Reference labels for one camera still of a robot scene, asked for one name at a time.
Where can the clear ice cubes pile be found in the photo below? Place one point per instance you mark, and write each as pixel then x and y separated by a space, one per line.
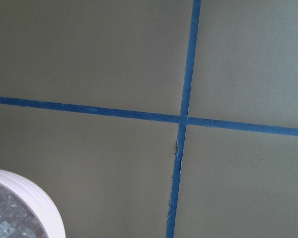
pixel 16 220

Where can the pink bowl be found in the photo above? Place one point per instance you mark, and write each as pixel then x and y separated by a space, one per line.
pixel 37 201

